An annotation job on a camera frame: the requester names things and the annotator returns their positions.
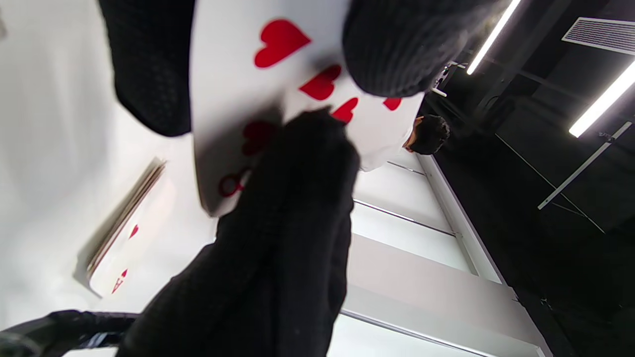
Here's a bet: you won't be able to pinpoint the white device on pole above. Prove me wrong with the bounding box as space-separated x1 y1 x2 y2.
431 62 467 98

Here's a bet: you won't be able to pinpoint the red hearts playing card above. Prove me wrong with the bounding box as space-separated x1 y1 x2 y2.
190 0 426 218

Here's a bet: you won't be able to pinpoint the white ceiling vent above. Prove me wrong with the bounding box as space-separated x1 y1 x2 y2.
562 17 635 55

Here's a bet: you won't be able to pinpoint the long ceiling light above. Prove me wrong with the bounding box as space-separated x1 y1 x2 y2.
466 0 521 75
569 59 635 138

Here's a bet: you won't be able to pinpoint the person's left hand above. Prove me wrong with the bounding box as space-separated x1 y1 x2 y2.
98 0 502 137

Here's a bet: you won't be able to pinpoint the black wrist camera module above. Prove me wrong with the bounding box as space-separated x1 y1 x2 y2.
0 310 142 357

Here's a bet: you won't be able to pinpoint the pile of hearts cards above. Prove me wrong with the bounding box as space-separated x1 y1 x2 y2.
73 158 194 299

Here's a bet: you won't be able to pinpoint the person's right hand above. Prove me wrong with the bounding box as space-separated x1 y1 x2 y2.
117 109 360 357

